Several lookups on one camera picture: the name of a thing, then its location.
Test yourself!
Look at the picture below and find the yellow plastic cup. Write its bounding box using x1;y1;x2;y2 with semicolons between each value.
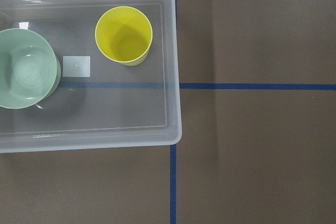
94;6;153;66

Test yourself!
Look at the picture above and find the green bowl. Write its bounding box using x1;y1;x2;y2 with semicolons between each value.
1;28;61;109

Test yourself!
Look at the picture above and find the clear plastic box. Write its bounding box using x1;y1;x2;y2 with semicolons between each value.
1;0;182;153

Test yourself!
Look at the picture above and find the white label sticker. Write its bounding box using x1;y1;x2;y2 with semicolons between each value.
62;56;91;78

